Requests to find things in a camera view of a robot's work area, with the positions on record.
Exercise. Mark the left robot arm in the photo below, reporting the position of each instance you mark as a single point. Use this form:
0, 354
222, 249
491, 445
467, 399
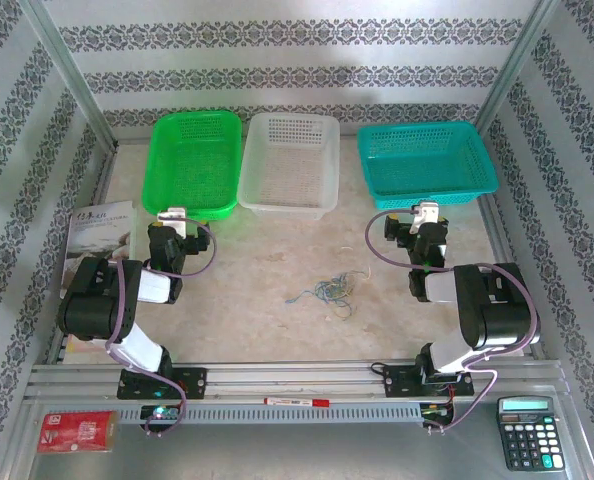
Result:
87, 310

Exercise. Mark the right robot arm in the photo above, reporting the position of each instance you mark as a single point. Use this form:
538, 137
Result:
502, 320

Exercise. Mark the book with landscape cover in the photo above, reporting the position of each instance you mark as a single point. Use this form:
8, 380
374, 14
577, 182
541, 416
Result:
102, 235

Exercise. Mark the teal plastic basket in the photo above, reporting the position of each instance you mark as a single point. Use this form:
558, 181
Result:
422, 160

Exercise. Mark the green plastic basket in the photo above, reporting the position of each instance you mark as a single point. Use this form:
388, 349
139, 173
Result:
192, 160

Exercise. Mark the white plastic basket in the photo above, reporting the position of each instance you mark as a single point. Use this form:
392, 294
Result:
289, 160

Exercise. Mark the small circuit board with lights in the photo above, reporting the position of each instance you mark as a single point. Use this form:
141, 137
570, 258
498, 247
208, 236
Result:
161, 414

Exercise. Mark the red and white marker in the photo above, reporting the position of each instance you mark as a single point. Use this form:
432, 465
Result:
297, 401

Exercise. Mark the red packet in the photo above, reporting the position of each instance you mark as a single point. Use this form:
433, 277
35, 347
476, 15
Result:
77, 432

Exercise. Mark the black calculator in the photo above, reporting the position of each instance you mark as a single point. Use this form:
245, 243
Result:
529, 440

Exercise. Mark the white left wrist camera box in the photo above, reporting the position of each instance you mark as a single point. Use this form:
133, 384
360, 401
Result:
172, 215

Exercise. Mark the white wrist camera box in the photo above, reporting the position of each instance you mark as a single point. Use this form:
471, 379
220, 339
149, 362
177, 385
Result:
427, 210
172, 215

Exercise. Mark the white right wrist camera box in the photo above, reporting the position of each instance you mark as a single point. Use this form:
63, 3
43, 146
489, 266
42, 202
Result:
427, 210

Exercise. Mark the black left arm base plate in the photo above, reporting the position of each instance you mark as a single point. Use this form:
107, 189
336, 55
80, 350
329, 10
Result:
194, 382

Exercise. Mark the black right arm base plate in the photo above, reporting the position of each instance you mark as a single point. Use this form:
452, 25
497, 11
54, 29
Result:
399, 382

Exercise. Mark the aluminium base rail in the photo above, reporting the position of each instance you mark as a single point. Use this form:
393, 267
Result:
287, 372

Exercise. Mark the aluminium frame post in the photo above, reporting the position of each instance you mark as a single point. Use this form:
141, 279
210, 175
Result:
517, 60
62, 55

